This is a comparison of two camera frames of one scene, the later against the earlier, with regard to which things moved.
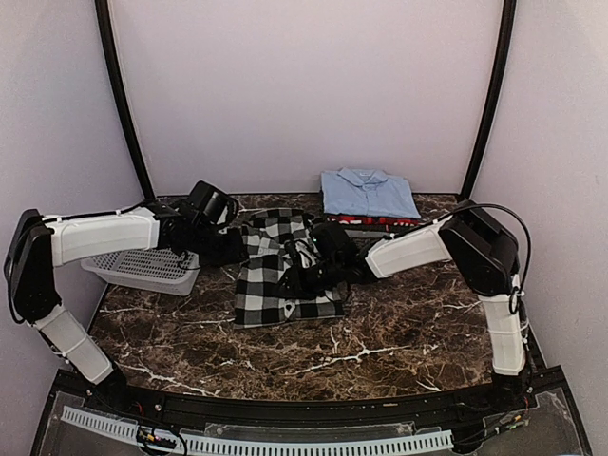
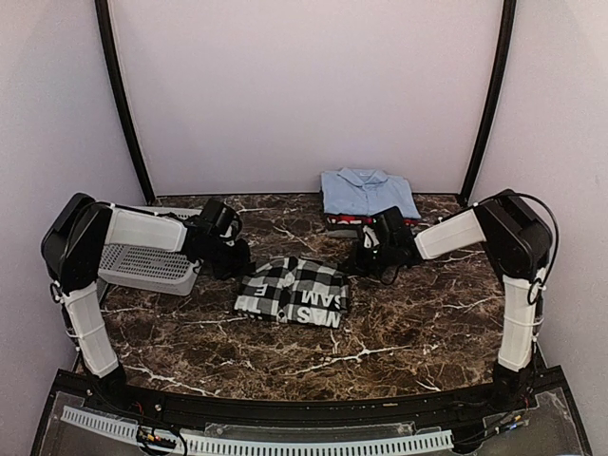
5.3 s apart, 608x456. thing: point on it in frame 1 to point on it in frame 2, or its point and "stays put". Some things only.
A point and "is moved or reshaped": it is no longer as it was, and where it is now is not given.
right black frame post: [493, 101] stays put
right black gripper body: [313, 284] to [372, 261]
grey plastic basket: [160, 271] stays put
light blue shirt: [351, 190] stays put
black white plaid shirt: [273, 240] is moved or reshaped
